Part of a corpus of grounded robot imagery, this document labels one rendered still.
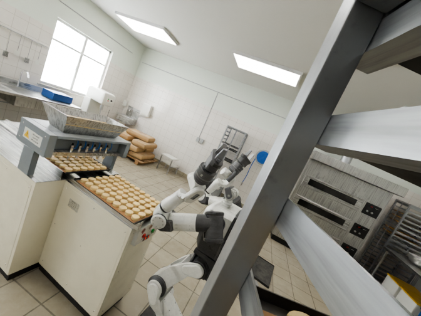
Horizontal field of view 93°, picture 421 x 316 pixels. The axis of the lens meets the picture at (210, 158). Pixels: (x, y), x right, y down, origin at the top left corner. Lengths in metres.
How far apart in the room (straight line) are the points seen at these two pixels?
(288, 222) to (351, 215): 4.51
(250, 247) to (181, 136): 5.64
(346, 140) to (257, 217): 0.11
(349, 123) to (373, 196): 4.56
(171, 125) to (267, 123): 2.72
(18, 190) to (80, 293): 0.85
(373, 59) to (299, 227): 0.17
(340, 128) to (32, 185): 1.75
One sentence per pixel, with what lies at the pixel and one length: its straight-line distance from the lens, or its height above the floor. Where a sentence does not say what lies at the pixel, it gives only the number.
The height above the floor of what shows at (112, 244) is 0.66.
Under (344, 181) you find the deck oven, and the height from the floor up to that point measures 1.70.
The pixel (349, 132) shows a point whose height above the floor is 1.68.
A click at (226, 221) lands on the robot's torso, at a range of 1.15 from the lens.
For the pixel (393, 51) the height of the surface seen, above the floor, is 1.76.
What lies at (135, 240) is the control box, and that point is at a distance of 1.52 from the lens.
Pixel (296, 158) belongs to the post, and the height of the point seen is 1.65.
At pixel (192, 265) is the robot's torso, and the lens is 1.38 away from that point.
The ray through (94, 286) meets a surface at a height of 0.31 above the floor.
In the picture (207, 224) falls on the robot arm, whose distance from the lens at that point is 1.03.
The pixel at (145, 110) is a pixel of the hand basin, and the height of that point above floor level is 1.27.
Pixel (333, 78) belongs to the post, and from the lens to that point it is 0.23.
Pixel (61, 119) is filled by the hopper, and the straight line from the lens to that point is 1.73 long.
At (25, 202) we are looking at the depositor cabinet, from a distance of 1.86.
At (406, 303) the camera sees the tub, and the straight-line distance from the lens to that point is 4.91.
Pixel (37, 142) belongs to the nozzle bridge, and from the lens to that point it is 1.73.
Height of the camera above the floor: 1.64
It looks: 8 degrees down
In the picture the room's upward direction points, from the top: 24 degrees clockwise
